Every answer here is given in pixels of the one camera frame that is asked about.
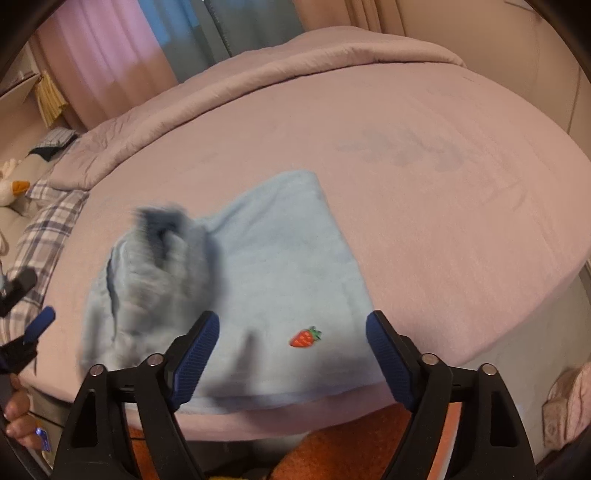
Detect yellow hanging cloth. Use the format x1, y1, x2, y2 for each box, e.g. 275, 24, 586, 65
34, 71, 69, 127

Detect light blue denim pants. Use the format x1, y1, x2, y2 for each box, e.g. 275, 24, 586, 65
79, 171, 382, 414

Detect dark folded cloth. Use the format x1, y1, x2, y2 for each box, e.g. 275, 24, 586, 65
29, 127, 78, 162

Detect pink floral bag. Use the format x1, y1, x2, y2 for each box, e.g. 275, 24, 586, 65
542, 362, 591, 451

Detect plaid pillow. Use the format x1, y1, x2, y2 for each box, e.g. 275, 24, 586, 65
1, 180, 89, 343

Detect person's left hand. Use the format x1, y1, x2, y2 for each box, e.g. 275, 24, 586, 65
4, 374, 42, 451

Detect blue grey curtain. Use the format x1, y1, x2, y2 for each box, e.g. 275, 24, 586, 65
139, 0, 304, 82

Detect pink folded comforter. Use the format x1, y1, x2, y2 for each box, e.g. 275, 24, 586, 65
48, 26, 464, 191

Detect pink bed sheet mattress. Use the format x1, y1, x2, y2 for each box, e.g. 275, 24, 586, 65
18, 59, 591, 441

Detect pink curtain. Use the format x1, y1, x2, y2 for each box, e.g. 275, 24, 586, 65
34, 1, 177, 129

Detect orange fluffy rug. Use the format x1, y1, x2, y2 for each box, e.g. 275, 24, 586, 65
124, 400, 463, 480

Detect white duck plush toy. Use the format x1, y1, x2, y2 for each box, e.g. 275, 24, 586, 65
0, 159, 30, 207

